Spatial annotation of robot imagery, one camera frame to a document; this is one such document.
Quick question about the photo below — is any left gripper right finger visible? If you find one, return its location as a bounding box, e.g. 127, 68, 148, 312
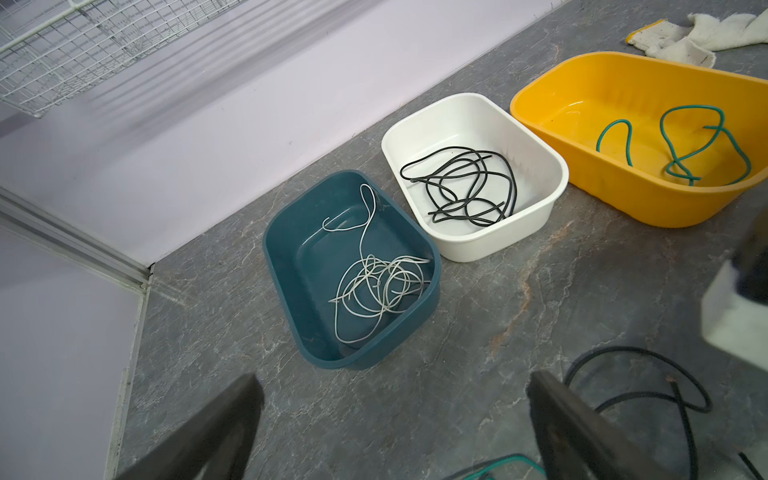
526, 371, 672, 479

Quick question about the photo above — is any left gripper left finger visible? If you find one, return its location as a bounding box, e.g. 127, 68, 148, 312
119, 373, 265, 479

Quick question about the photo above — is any black cable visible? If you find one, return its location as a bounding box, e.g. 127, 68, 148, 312
413, 161, 518, 228
562, 346, 763, 480
399, 146, 511, 193

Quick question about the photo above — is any white cable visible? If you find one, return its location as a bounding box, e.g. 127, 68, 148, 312
321, 183, 379, 265
328, 254, 433, 346

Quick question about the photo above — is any dark teal plastic bin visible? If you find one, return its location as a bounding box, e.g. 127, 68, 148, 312
263, 170, 442, 370

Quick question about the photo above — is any white plastic bin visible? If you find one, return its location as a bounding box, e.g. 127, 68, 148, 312
381, 93, 569, 262

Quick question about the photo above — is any yellow plastic bin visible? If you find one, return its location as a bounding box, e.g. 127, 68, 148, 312
510, 52, 767, 228

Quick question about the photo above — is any white knit glove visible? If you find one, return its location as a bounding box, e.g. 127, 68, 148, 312
625, 11, 767, 68

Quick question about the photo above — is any long white wire basket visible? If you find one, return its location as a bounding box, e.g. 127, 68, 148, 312
1, 0, 236, 118

